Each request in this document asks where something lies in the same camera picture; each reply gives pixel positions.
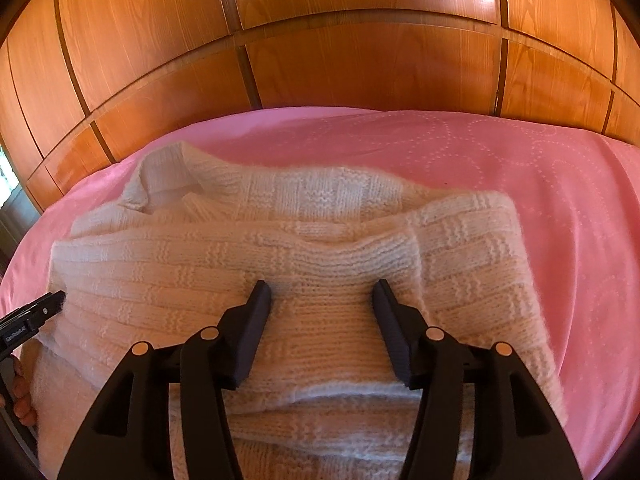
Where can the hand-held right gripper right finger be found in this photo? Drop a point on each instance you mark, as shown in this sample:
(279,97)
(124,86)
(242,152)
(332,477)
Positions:
(395,330)

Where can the person's left hand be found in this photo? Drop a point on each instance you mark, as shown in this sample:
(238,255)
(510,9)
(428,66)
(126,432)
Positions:
(22,392)

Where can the white knit sweater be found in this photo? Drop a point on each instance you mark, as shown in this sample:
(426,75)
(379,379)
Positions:
(310,270)

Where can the wooden wardrobe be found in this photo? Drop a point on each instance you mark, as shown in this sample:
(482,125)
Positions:
(320,50)

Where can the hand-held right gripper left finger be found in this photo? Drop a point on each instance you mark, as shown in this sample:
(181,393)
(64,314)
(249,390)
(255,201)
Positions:
(250,330)

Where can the pink blanket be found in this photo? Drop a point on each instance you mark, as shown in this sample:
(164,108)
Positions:
(550,185)

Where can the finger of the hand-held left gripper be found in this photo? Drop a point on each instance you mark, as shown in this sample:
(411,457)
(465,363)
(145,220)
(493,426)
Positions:
(50,302)

